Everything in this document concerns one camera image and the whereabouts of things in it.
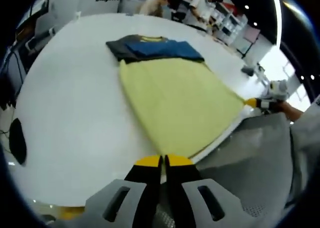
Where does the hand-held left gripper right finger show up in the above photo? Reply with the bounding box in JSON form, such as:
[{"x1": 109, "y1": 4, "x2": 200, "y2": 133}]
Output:
[{"x1": 163, "y1": 153, "x2": 245, "y2": 228}]

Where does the yellow blue grey garment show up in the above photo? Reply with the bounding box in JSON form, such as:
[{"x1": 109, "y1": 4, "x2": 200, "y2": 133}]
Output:
[{"x1": 105, "y1": 34, "x2": 248, "y2": 163}]

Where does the dark grey object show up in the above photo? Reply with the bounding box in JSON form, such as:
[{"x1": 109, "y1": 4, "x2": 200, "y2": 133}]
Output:
[{"x1": 240, "y1": 65, "x2": 255, "y2": 77}]

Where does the black oval pad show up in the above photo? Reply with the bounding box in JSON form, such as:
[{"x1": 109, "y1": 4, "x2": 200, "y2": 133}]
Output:
[{"x1": 9, "y1": 117, "x2": 28, "y2": 166}]

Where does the ceiling light strip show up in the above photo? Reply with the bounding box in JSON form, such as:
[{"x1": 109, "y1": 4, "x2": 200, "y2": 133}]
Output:
[{"x1": 270, "y1": 0, "x2": 284, "y2": 49}]

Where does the white shelving unit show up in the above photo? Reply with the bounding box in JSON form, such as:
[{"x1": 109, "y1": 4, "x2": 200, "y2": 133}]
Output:
[{"x1": 212, "y1": 2, "x2": 251, "y2": 57}]

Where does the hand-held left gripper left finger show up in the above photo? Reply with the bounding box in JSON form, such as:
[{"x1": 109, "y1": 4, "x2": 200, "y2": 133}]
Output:
[{"x1": 84, "y1": 154, "x2": 164, "y2": 228}]

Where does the pink board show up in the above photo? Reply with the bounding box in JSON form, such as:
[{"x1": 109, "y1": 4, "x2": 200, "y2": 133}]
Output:
[{"x1": 243, "y1": 27, "x2": 261, "y2": 53}]

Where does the person's right hand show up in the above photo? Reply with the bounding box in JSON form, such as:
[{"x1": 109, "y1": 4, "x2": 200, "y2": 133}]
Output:
[{"x1": 274, "y1": 100, "x2": 305, "y2": 123}]

